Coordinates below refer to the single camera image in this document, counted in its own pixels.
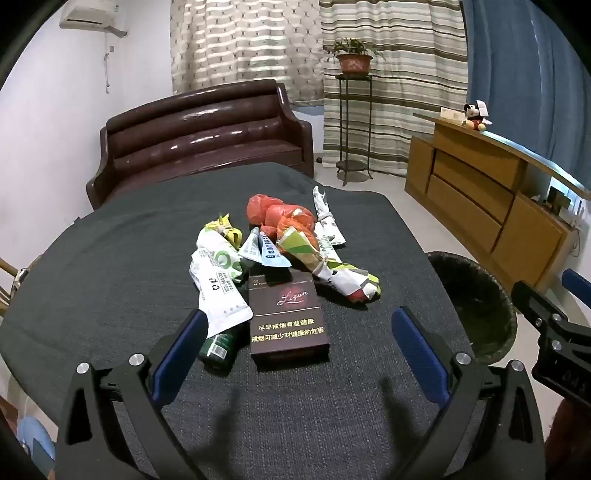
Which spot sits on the striped curtain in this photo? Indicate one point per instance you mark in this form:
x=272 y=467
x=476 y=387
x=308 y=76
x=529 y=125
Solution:
x=406 y=92

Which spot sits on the red plastic bag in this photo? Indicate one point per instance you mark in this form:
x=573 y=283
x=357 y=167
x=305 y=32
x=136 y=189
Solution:
x=286 y=217

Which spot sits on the blue plastic object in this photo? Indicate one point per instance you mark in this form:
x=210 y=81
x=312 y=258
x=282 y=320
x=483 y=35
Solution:
x=39 y=441

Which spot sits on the yellow wrapper bundle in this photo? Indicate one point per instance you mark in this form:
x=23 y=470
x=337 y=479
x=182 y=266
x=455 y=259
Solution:
x=222 y=226

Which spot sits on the brown leather sofa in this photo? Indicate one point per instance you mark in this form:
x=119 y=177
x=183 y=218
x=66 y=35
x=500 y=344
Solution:
x=194 y=138

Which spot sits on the small white box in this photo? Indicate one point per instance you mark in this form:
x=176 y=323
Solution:
x=451 y=115

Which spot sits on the wooden cabinet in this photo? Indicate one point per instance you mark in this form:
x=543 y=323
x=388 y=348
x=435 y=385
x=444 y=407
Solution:
x=475 y=184

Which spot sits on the wooden chair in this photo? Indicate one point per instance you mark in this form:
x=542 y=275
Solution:
x=9 y=274

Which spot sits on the person's right forearm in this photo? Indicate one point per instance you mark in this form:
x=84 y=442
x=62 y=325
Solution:
x=570 y=438

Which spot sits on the blue curtain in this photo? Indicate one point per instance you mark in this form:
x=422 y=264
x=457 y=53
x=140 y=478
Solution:
x=531 y=69

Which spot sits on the green geometric paper bundle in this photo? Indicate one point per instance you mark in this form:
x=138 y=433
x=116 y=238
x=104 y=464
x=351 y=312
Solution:
x=341 y=272

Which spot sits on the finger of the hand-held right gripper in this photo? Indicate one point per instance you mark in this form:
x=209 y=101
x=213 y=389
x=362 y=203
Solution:
x=578 y=280
x=538 y=300

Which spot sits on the black metal plant stand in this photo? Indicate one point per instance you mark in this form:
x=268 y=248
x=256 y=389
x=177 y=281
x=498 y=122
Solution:
x=354 y=168

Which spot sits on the pale green sachet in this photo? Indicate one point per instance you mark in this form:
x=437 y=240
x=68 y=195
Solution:
x=250 y=247

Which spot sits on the mouse plush toy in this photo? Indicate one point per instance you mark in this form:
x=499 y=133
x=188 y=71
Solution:
x=475 y=117

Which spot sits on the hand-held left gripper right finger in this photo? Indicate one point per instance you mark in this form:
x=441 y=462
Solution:
x=418 y=350

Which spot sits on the potted plant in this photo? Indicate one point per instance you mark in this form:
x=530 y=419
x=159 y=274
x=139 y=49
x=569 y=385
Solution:
x=354 y=62

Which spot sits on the white printed paper roll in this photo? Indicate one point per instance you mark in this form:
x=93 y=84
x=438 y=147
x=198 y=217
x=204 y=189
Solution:
x=325 y=221

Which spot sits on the white air conditioner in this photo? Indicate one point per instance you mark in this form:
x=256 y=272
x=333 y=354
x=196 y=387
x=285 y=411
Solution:
x=92 y=18

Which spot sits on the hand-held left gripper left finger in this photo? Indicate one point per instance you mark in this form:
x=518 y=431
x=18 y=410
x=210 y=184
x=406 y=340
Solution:
x=180 y=344

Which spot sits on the beige patterned curtain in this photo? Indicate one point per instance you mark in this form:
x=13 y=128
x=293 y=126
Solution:
x=244 y=46

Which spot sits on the bin with black bag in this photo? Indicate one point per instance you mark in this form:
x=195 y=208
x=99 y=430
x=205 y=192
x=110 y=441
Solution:
x=471 y=304

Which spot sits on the dark red cigarette box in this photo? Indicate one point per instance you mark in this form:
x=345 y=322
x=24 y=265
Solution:
x=286 y=318

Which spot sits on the light blue tube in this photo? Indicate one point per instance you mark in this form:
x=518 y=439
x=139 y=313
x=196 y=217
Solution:
x=272 y=251

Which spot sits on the small brown box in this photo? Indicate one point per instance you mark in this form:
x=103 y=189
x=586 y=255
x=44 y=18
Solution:
x=558 y=198

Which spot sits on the white green paper bundle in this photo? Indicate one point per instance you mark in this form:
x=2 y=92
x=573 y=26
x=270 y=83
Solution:
x=220 y=295

